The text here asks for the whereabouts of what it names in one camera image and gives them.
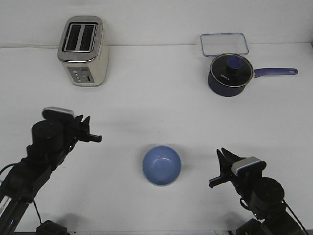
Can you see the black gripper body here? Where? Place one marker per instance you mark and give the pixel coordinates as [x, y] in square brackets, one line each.
[237, 181]
[73, 135]

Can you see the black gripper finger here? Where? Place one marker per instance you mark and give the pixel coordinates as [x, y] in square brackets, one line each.
[84, 126]
[222, 163]
[78, 121]
[228, 159]

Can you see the blue bowl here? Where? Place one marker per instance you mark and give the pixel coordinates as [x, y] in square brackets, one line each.
[161, 165]

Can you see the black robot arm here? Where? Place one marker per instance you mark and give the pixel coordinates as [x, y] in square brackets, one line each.
[263, 196]
[52, 140]

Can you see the dark blue saucepan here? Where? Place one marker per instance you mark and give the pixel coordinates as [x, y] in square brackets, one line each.
[227, 91]

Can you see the silver two-slot toaster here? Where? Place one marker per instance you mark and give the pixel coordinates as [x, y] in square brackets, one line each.
[83, 51]

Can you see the glass pot lid blue knob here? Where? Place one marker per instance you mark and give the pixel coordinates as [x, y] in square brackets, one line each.
[231, 70]

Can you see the clear blue-rimmed container lid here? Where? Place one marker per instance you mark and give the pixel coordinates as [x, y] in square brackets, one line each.
[218, 43]

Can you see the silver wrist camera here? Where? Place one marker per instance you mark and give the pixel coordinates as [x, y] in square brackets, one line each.
[247, 163]
[57, 112]

